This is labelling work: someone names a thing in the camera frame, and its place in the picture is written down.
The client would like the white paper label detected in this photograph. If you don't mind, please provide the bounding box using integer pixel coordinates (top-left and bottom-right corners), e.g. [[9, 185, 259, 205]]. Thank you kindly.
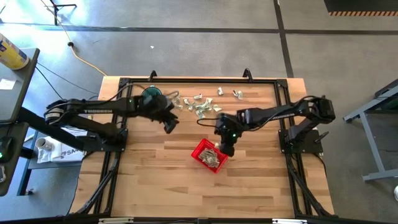
[[0, 78, 17, 91]]

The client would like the black mat orange striped edge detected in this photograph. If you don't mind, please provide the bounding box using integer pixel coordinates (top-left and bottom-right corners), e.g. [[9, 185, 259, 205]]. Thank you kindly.
[[323, 0, 398, 17]]

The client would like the black tripod stand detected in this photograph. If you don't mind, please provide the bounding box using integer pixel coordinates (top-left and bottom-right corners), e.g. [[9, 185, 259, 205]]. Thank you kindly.
[[46, 0, 78, 26]]

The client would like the black diagonal support beam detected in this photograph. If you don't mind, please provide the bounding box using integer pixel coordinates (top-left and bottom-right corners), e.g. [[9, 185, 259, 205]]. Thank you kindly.
[[17, 106, 94, 151]]

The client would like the grey blue metal table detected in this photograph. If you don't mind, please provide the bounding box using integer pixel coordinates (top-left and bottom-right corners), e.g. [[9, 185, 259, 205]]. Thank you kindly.
[[343, 79, 398, 183]]

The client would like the silver metal bracket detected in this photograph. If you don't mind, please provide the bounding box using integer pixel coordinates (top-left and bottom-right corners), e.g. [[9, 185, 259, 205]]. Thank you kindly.
[[272, 218, 308, 224], [98, 217, 134, 224]]

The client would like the red plastic slotted basket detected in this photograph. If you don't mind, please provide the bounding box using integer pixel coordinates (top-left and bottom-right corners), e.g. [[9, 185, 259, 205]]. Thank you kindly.
[[190, 138, 229, 174]]

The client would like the white printed paper bag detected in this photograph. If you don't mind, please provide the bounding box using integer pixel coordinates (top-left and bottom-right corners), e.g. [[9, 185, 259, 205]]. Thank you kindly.
[[37, 126, 90, 164]]

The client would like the black floor cable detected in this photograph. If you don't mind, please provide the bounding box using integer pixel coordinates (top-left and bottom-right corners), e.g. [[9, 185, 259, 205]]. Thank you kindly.
[[35, 62, 100, 95], [35, 66, 65, 101]]

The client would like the yellow extension cable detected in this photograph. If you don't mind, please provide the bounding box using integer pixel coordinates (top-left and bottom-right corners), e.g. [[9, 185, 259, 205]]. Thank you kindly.
[[39, 0, 108, 77]]

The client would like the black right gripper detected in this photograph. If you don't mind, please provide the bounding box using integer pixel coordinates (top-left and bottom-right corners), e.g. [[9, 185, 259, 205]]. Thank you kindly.
[[214, 111, 245, 157]]

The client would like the green mug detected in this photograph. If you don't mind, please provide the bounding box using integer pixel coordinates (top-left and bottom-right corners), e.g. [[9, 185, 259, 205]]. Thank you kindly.
[[141, 86, 162, 98]]

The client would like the black device with indicator light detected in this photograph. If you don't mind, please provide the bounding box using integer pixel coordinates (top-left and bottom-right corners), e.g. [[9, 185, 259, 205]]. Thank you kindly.
[[0, 136, 16, 163]]

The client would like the black aluminium table frame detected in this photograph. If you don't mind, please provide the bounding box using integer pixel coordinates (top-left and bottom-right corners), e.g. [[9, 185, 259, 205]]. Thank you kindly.
[[67, 76, 338, 224]]

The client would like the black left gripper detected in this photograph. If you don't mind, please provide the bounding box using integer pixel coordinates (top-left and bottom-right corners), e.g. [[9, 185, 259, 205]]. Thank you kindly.
[[138, 93, 180, 134]]

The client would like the dark grey side desk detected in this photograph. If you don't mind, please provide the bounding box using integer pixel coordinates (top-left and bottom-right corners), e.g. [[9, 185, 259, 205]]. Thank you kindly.
[[0, 47, 41, 197]]

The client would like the small white cup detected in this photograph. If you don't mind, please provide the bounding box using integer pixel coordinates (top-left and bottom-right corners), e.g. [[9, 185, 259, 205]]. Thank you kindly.
[[34, 138, 54, 152]]

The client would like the yellow wipes canister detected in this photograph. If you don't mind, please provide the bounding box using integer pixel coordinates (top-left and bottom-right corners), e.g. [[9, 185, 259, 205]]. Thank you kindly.
[[0, 32, 30, 71]]

